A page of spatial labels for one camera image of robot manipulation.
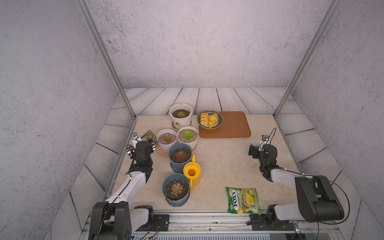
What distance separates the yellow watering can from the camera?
785 mm

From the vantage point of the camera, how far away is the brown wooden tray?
1.10 meters

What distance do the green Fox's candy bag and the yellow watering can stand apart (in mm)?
193
